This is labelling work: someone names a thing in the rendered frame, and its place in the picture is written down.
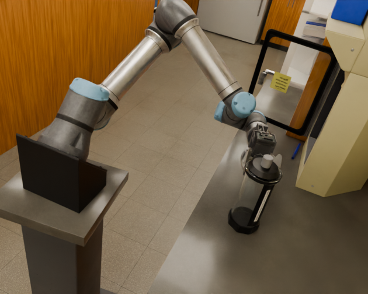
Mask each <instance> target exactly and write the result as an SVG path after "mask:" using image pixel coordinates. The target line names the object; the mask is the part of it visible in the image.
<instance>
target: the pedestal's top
mask: <svg viewBox="0 0 368 294"><path fill-rule="evenodd" d="M86 162H89V163H91V164H93V165H96V166H101V167H102V168H104V169H106V170H107V175H106V186H105V187H104V188H103V189H102V190H101V191H100V192H99V193H98V194H97V196H96V197H95V198H94V199H93V200H92V201H91V202H90V203H89V204H88V205H87V206H86V207H85V208H84V209H83V210H82V211H81V212H80V213H77V212H75V211H72V210H70V209H68V208H66V207H64V206H62V205H59V204H57V203H55V202H53V201H50V200H48V199H46V198H43V197H41V196H39V195H37V194H35V193H33V192H30V191H28V190H25V189H24V188H23V183H22V175H21V171H20V172H19V173H17V174H16V175H15V176H14V177H13V178H11V179H10V180H9V181H8V182H7V183H6V184H5V185H4V186H3V187H1V188H0V218H3V219H6V220H8V221H11V222H15V223H18V224H20V225H23V226H26V227H29V228H31V229H34V230H38V231H40V232H43V233H46V234H48V235H52V236H55V237H57V238H60V239H63V240H66V241H69V242H71V243H75V244H78V245H80V246H83V247H84V246H85V245H86V243H87V242H88V240H89V239H90V237H91V236H92V234H93V232H94V231H95V229H96V228H97V227H98V225H99V224H100V222H101V220H102V219H103V217H104V216H105V214H106V213H107V211H108V210H109V208H110V207H111V205H112V203H113V202H114V200H115V199H116V197H117V196H118V194H119V193H120V191H121V190H122V188H123V187H124V185H125V184H126V182H127V180H128V177H129V172H128V171H125V170H122V169H118V168H116V167H113V166H109V165H106V164H103V163H99V162H96V161H94V160H90V159H87V160H86Z"/></svg>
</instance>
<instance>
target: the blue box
mask: <svg viewBox="0 0 368 294"><path fill-rule="evenodd" d="M367 10H368V0H336V2H335V5H334V8H333V10H332V13H331V18H332V19H336V20H340V21H343V22H348V23H351V24H354V25H359V26H360V25H361V24H362V21H363V19H364V17H365V15H366V13H367Z"/></svg>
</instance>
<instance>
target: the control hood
mask: <svg viewBox="0 0 368 294"><path fill-rule="evenodd" d="M331 13H332V12H330V13H329V14H328V19H327V24H326V28H325V35H326V37H327V39H328V42H329V44H330V46H331V48H332V50H333V52H334V54H335V56H336V58H337V60H338V63H339V65H340V67H341V69H343V71H347V72H350V71H351V70H352V68H353V66H354V64H355V62H356V60H357V57H358V55H359V53H360V51H361V49H362V47H363V45H364V43H365V38H364V33H363V28H362V24H361V25H360V26H359V25H356V24H351V23H348V22H343V21H340V20H336V19H332V18H331Z"/></svg>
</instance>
